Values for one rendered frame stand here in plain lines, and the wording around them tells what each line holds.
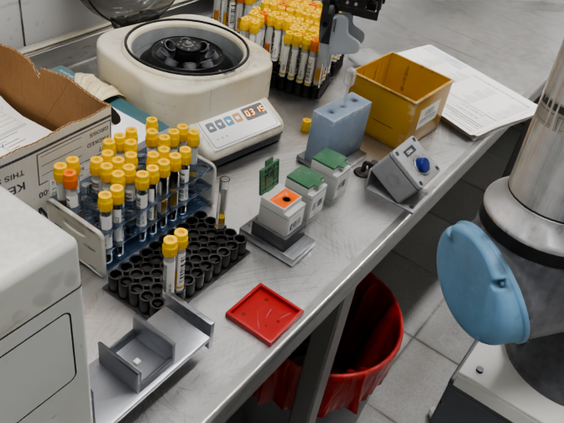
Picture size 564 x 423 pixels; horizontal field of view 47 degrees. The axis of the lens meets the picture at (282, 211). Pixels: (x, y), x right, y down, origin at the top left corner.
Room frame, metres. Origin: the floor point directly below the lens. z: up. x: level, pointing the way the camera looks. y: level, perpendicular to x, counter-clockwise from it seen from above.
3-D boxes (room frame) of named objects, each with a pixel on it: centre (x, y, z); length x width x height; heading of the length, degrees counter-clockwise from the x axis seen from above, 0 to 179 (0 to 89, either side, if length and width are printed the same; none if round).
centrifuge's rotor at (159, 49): (0.95, 0.20, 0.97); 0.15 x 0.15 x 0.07
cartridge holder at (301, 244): (0.66, 0.00, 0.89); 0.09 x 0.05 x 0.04; 60
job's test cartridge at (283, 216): (0.66, 0.00, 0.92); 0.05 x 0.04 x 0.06; 60
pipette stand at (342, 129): (0.89, -0.06, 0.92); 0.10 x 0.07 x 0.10; 145
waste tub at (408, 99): (1.03, -0.16, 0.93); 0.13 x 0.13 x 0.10; 56
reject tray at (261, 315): (0.53, 0.00, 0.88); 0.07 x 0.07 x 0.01; 60
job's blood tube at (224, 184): (0.64, 0.08, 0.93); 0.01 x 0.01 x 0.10
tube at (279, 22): (1.15, 0.07, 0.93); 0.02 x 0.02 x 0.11
